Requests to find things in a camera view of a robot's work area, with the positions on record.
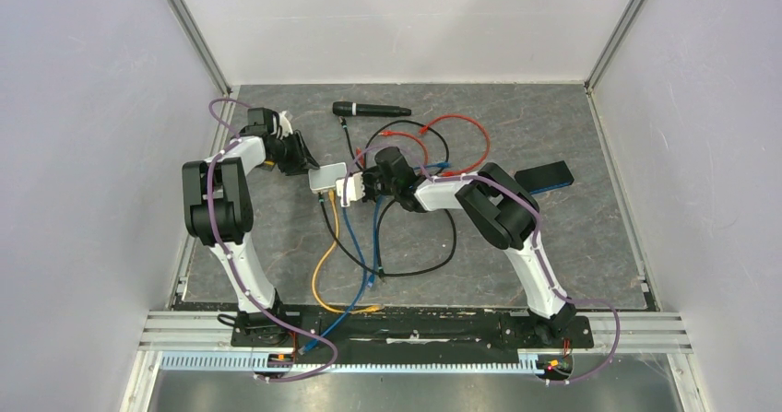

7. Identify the white network switch box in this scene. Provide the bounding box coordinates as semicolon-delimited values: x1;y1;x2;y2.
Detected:
307;162;347;194

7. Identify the white cable duct strip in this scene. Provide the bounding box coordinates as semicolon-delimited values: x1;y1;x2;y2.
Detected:
160;350;544;375

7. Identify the red cable loop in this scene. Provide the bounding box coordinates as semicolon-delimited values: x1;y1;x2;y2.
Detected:
355;129;430;172

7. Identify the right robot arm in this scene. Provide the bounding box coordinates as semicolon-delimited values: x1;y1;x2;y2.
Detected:
352;147;576;346

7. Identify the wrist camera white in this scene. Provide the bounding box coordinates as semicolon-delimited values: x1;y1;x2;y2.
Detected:
336;172;365;207
276;111;294;139

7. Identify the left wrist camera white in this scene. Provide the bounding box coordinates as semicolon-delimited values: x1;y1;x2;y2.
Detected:
276;111;294;139

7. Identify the yellow ethernet cable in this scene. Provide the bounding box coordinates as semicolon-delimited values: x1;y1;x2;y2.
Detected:
311;190;383;316

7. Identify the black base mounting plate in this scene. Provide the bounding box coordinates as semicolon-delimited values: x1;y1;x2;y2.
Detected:
217;305;595;365

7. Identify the long black cable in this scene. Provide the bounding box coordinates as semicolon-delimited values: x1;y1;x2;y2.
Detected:
317;192;458;281

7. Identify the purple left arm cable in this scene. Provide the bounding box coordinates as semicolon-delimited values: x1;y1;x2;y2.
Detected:
204;98;339;384

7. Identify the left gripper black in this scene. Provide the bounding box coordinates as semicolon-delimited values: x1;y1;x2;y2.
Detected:
269;130;321;177

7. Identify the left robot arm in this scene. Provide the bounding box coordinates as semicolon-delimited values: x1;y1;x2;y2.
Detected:
182;107;320;346

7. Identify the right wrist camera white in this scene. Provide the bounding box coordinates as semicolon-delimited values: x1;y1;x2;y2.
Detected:
336;172;365;207

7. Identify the black microphone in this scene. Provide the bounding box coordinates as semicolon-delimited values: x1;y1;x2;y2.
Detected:
332;101;412;118

